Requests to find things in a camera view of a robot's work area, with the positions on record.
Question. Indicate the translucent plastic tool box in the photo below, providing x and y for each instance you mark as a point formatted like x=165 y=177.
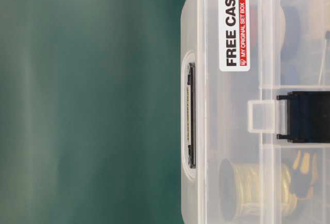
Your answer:
x=236 y=116

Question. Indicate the white free case label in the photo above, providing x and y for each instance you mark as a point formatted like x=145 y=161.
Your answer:
x=234 y=35

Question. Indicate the black box latch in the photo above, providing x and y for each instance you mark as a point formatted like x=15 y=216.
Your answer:
x=307 y=117

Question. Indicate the gold wire spool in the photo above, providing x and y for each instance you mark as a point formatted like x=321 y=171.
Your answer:
x=239 y=186

